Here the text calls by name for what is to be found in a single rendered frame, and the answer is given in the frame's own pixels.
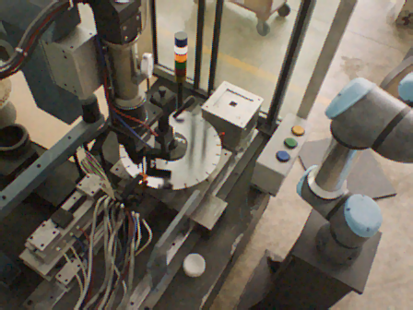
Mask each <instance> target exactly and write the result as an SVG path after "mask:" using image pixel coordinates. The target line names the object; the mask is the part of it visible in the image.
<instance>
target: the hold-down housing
mask: <svg viewBox="0 0 413 310"><path fill-rule="evenodd" d="M150 103H153V104H154V105H157V106H158V107H159V108H161V109H163V115H162V116H161V117H160V118H159V120H158V125H157V126H156V127H154V132H155V134H157V136H156V137H155V141H157V142H158V143H159V144H160V145H161V146H166V145H167V144H169V142H171V140H173V126H172V125H170V124H169V117H170V116H171V114H172V113H174V112H175V111H176V94H175V93H173V92H172V91H170V90H168V89H167V88H165V87H163V86H161V87H159V91H157V93H155V94H153V95H151V97H150Z"/></svg>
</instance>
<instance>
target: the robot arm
mask: <svg viewBox="0 0 413 310"><path fill-rule="evenodd" d="M398 94H399V95H400V96H398V97H396V98H395V97H394V96H392V95H391V94H389V93H388V92H385V91H384V90H383V89H381V88H379V87H378V86H376V84H375V83H371V82H370V81H369V80H367V79H365V78H364V77H356V78H354V79H352V80H351V81H350V82H349V83H348V84H347V85H346V86H345V87H344V88H343V89H342V90H341V91H340V92H339V93H338V94H337V95H336V96H335V98H334V99H333V100H332V101H331V102H330V103H329V104H328V106H327V108H325V112H324V114H325V115H326V116H327V117H328V119H329V120H332V121H331V123H330V133H331V135H332V136H331V137H330V141H329V142H328V145H327V147H326V148H325V151H324V155H323V156H322V159H321V160H320V164H319V165H314V166H312V167H310V168H309V169H308V170H306V172H305V173H304V174H303V175H302V176H301V179H300V181H299V182H298V184H297V186H296V192H297V194H298V195H299V196H300V197H301V199H302V200H304V201H305V202H307V203H308V204H310V206H312V208H313V209H315V210H316V211H317V212H319V213H320V214H321V215H322V216H323V217H324V218H325V219H326V220H327V222H326V223H325V224H323V225H322V227H321V228H320V230H318V232H317V236H316V241H317V246H318V247H319V250H320V251H321V252H322V254H324V256H325V257H327V259H329V260H331V261H332V262H335V263H337V264H348V263H352V262H353V261H355V260H356V259H357V258H358V257H359V256H360V254H361V251H362V246H363V244H365V242H367V240H368V239H369V238H370V237H372V236H373V235H374V234H375V233H377V231H378V230H379V228H380V227H381V224H382V222H383V216H382V212H381V209H380V208H379V206H378V205H377V203H376V202H375V201H374V200H373V199H372V198H371V197H367V196H362V195H361V194H357V195H354V194H352V193H351V192H350V191H349V190H348V189H347V180H346V179H347V178H348V175H349V173H350V172H351V170H352V168H354V166H355V164H356V162H357V161H358V159H359V157H360V155H361V153H362V152H363V150H364V149H369V148H371V149H373V151H374V152H376V153H377V154H379V155H380V156H382V157H383V158H386V159H388V160H391V161H396V162H400V163H413V71H412V72H411V73H410V74H408V75H407V76H406V77H404V79H403V80H402V81H401V82H400V83H399V85H398Z"/></svg>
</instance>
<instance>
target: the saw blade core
mask: <svg viewBox="0 0 413 310"><path fill-rule="evenodd" d="M175 112H177V110H176V111H175ZM175 112H174V113H175ZM191 115H192V116H191ZM172 116H173V113H172V114H171V116H170V117H169V124H170V125H172V126H173V128H174V127H175V126H176V125H177V130H176V132H178V133H180V134H182V135H183V136H185V137H186V139H187V142H188V148H187V152H186V153H185V154H184V155H183V156H182V157H181V158H179V159H177V160H161V159H157V158H156V162H153V164H151V166H150V165H148V164H147V163H146V160H145V158H144V159H143V164H144V172H145V174H146V175H147V176H148V178H147V182H146V180H145V182H142V183H143V184H145V183H146V185H147V186H151V187H153V188H158V187H159V189H163V190H171V186H172V185H173V190H177V189H182V188H186V187H185V186H187V187H189V186H193V185H197V184H198V182H199V183H201V181H203V180H205V179H206V178H207V177H208V176H209V175H210V174H211V173H213V170H215V169H216V167H217V166H218V162H219V158H220V155H221V146H216V145H221V144H220V141H216V140H218V139H219V137H218V133H217V132H216V130H215V129H214V128H213V126H211V124H210V123H209V122H207V121H206V120H203V118H202V117H200V116H199V115H196V114H195V113H194V114H192V113H190V112H186V111H183V112H182V113H181V114H180V115H179V116H178V117H177V118H176V119H174V118H173V117H172ZM202 120H203V121H202ZM201 121H202V122H201ZM213 136H215V137H213ZM154 142H155V136H151V139H150V140H149V141H148V142H147V144H149V145H150V146H152V147H153V148H154ZM123 147H124V146H122V145H121V144H120V156H121V161H122V163H123V166H124V168H125V169H126V170H127V171H128V172H129V174H131V176H133V177H134V178H135V177H136V174H138V173H139V172H143V171H142V163H141V164H138V166H139V169H137V165H135V164H133V163H132V162H131V160H130V159H129V157H128V155H127V153H126V152H125V151H124V148H123ZM216 154H218V155H219V156H216ZM124 157H125V158H124ZM214 164H215V165H214ZM128 166H130V167H128ZM126 167H128V168H126ZM195 179H197V180H198V182H197V180H195Z"/></svg>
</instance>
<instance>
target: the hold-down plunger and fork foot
mask: <svg viewBox="0 0 413 310"><path fill-rule="evenodd" d="M151 158H153V160H154V162H156V158H157V159H161V160H171V149H168V144H167V145H166V146H161V145H160V149H159V148H153V149H152V148H147V149H146V150H145V160H146V163H147V164H148V165H150V166H151Z"/></svg>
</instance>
